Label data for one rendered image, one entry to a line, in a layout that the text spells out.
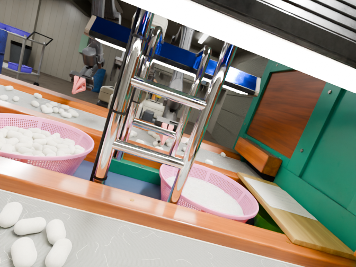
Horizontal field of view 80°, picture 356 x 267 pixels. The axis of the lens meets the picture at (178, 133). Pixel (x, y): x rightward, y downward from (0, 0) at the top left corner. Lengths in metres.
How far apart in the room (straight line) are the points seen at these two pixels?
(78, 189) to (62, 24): 8.76
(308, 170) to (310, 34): 0.59
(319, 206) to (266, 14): 0.57
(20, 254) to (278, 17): 0.33
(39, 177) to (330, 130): 0.73
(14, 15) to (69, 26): 1.82
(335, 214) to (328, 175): 0.11
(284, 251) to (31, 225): 0.41
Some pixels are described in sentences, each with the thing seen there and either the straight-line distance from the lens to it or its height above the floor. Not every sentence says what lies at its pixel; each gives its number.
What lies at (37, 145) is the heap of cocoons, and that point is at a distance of 0.60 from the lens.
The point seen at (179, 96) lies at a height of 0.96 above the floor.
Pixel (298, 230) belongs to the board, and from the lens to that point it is 0.56.
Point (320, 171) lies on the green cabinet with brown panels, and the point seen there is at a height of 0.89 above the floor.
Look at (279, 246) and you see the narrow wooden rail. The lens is 0.48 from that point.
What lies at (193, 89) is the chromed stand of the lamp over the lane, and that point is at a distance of 0.62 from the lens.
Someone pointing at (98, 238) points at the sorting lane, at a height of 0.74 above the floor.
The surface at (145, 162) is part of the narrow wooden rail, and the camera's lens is 0.68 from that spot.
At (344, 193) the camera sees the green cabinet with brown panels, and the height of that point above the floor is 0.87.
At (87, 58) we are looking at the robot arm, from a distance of 1.08.
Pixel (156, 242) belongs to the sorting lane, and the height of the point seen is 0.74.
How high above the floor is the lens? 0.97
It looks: 11 degrees down
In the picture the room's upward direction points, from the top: 19 degrees clockwise
